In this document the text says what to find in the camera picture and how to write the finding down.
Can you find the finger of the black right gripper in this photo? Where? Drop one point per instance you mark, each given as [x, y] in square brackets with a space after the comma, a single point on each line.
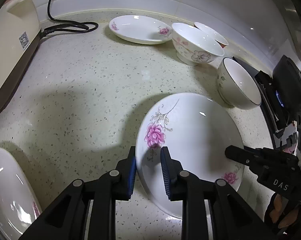
[258, 162]

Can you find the white bowl dark rim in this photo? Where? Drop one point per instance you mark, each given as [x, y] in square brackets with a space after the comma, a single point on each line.
[236, 87]

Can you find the cream rice cooker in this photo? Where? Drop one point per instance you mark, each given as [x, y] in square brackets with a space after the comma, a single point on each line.
[19, 39]

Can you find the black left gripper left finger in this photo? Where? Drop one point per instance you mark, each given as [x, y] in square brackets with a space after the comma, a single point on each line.
[87, 210]

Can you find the large white floral plate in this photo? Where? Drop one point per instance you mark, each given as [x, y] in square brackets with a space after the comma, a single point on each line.
[19, 206]

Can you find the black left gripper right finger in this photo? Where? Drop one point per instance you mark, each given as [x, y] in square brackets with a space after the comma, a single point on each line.
[210, 209]

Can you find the white bowl red outside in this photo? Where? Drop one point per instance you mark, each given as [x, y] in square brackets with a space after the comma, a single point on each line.
[212, 33]

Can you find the white bowl pink flowers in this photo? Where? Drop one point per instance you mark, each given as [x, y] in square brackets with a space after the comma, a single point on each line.
[193, 46]

